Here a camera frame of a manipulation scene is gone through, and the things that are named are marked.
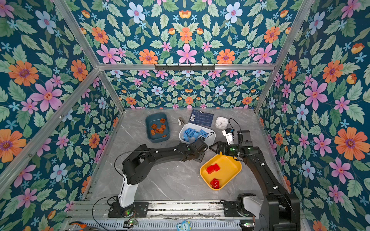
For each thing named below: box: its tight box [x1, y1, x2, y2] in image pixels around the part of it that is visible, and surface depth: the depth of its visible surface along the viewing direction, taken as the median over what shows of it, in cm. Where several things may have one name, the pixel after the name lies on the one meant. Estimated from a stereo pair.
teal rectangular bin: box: [145, 112, 171, 143], surface depth 110 cm
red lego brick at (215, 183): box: [210, 177, 220, 188], surface depth 82 cm
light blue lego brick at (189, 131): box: [184, 127, 194, 137], surface depth 104 cm
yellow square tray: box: [199, 152, 243, 191], surface depth 88 cm
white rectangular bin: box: [178, 123, 217, 147], surface depth 103 cm
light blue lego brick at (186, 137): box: [183, 133, 190, 143], surface depth 100 cm
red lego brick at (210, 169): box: [206, 165, 215, 175], surface depth 88 cm
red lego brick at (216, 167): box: [213, 163, 221, 172], surface depth 90 cm
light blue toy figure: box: [176, 220, 193, 231], surface depth 69 cm
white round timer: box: [215, 116, 229, 130], surface depth 110 cm
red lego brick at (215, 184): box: [210, 178, 221, 190], surface depth 82 cm
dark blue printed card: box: [188, 109, 214, 128], surface depth 114 cm
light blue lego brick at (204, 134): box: [199, 128, 209, 138], surface depth 103 cm
